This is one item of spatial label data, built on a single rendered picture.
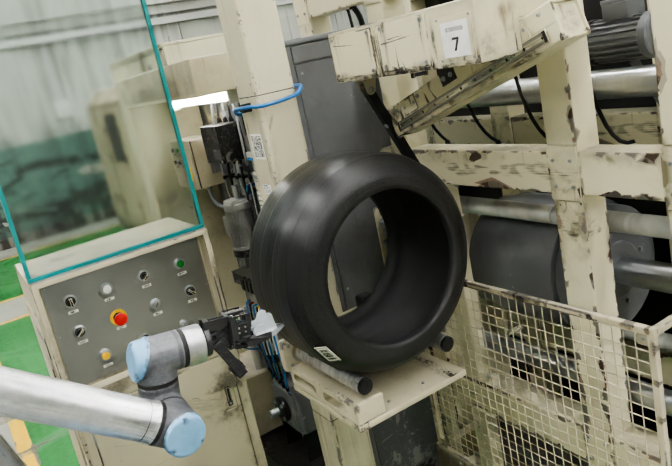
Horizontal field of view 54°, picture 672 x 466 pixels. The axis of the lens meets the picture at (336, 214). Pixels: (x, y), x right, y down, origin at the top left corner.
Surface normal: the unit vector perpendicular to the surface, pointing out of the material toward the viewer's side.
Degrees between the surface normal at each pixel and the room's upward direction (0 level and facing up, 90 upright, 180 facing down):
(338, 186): 47
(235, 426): 90
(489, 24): 90
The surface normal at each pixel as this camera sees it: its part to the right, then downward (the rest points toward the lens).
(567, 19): 0.44, -0.21
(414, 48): -0.83, 0.29
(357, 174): 0.11, -0.60
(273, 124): 0.52, 0.09
